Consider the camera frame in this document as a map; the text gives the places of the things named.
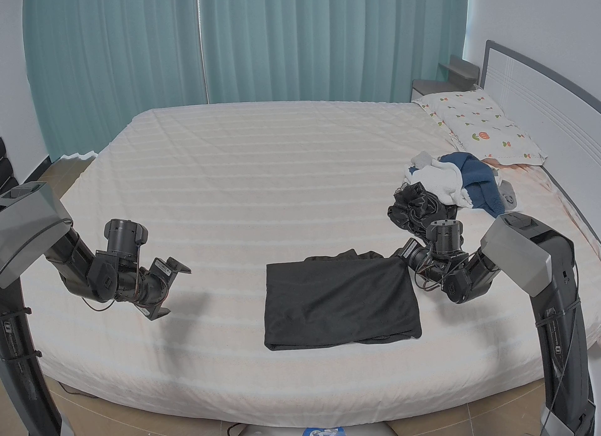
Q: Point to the blue-green curtain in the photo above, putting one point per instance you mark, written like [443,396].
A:
[328,25]
[117,49]

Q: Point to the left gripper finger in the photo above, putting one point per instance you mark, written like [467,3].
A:
[181,268]
[155,313]

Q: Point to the pile of clothes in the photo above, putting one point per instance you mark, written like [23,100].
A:
[422,204]

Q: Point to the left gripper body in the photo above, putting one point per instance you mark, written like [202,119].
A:
[155,283]

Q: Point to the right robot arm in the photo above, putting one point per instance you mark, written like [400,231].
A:
[526,251]

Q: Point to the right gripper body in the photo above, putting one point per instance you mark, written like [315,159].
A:
[415,253]

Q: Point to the grey bedside table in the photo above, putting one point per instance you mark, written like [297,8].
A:
[434,84]

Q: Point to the white printed pillow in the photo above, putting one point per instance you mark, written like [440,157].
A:
[483,124]

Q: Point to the bed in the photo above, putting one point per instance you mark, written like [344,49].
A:
[281,166]

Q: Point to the black T-shirt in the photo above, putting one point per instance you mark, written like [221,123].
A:
[338,302]

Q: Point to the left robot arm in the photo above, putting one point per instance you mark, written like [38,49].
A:
[28,232]

